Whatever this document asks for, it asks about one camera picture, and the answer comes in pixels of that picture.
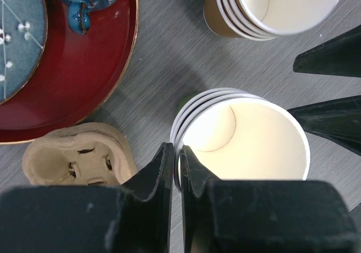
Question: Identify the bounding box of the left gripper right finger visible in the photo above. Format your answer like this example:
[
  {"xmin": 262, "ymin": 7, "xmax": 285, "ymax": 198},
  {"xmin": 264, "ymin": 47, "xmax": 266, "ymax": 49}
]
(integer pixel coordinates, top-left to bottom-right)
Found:
[{"xmin": 179, "ymin": 146, "xmax": 358, "ymax": 252}]

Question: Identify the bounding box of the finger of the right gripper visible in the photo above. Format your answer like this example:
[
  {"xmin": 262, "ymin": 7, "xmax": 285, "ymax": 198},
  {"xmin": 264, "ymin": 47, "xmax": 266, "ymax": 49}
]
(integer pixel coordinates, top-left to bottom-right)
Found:
[
  {"xmin": 288, "ymin": 95, "xmax": 360, "ymax": 155},
  {"xmin": 293, "ymin": 26, "xmax": 360, "ymax": 77}
]

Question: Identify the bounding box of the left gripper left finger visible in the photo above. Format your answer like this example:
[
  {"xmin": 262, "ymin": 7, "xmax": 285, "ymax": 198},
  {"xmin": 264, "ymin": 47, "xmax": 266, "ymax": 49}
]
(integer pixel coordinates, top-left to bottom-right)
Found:
[{"xmin": 1, "ymin": 143, "xmax": 174, "ymax": 252}]

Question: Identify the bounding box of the cardboard cup carrier tray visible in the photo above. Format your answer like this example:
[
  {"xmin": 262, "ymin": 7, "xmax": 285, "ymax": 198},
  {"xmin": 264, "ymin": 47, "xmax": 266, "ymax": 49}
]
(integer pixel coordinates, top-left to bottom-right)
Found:
[{"xmin": 22, "ymin": 122, "xmax": 137, "ymax": 185}]

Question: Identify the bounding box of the brown paper cup stack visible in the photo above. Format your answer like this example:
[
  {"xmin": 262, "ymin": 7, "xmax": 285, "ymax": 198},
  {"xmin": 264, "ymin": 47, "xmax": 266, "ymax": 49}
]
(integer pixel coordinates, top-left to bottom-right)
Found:
[{"xmin": 203, "ymin": 0, "xmax": 339, "ymax": 42}]

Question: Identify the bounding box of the green paper cup stack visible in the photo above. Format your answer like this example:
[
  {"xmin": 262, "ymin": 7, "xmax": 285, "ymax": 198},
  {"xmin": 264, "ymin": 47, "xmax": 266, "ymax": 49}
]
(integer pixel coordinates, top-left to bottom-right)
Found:
[{"xmin": 170, "ymin": 87, "xmax": 310, "ymax": 189}]

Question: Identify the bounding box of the red round tray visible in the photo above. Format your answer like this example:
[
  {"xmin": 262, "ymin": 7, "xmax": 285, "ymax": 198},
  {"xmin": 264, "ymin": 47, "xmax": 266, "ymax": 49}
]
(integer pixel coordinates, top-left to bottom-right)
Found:
[{"xmin": 1, "ymin": 0, "xmax": 139, "ymax": 144}]

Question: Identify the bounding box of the grey-blue ceramic plate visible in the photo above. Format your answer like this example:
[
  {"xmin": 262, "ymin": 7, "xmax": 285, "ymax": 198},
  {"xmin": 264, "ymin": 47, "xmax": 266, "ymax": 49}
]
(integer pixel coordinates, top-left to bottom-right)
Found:
[{"xmin": 1, "ymin": 0, "xmax": 48, "ymax": 104}]

